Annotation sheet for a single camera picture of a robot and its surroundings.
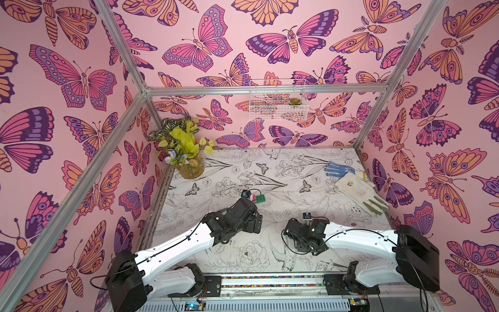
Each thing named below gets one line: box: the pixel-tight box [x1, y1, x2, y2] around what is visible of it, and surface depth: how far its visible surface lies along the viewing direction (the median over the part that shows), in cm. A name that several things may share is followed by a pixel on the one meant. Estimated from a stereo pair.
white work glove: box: [335, 172, 390, 217], surface depth 102 cm
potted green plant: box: [148, 116, 216, 180], surface depth 99 cm
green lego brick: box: [255, 194, 266, 204], surface depth 99 cm
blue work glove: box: [324, 161, 356, 179], surface depth 112 cm
